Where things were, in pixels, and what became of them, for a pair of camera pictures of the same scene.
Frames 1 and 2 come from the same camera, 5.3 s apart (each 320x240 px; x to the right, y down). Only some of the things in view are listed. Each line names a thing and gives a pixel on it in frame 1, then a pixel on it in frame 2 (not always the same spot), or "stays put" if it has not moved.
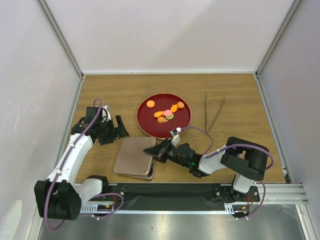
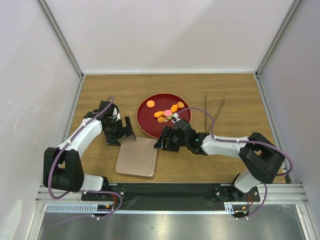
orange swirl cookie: (161, 119) stays put
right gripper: (157, 149) -> (160, 143)
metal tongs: (206, 129) stays put
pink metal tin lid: (131, 158) stays put
